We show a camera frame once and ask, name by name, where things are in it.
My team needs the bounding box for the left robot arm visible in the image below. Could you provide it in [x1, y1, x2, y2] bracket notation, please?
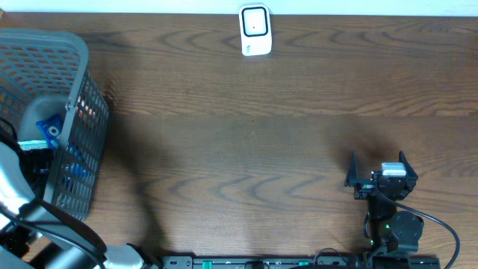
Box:
[1, 119, 163, 269]

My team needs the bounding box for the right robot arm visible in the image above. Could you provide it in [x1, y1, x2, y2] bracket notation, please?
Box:
[344, 152, 424, 268]

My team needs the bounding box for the grey plastic mesh basket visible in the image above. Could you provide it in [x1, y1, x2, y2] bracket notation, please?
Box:
[1, 28, 109, 220]

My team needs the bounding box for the white mint tissue pack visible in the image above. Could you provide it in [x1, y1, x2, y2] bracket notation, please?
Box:
[18, 140, 49, 151]

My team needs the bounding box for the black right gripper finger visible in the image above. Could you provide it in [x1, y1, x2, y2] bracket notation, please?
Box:
[399, 151, 418, 187]
[344, 152, 359, 187]

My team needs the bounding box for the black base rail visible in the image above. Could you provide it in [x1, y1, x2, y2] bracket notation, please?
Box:
[161, 253, 441, 269]

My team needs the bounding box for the white barcode scanner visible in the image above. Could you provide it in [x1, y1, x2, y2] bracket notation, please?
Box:
[238, 4, 273, 57]

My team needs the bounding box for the blue Oreo cookie pack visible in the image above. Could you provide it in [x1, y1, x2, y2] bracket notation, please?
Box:
[36, 114, 63, 150]

